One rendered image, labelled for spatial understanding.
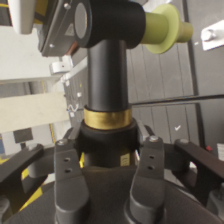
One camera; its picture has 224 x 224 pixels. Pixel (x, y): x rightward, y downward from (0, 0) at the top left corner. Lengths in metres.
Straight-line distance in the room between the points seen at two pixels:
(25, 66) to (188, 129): 4.33
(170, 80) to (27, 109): 4.22
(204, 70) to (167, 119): 0.09
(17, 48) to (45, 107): 1.52
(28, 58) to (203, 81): 4.39
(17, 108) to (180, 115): 4.24
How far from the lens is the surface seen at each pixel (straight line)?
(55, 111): 4.45
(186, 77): 0.25
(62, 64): 1.00
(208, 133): 0.25
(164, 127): 0.28
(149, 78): 0.29
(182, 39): 0.18
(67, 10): 0.42
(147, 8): 0.33
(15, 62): 4.48
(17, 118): 4.39
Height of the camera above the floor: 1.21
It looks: 30 degrees down
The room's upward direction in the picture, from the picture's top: 102 degrees counter-clockwise
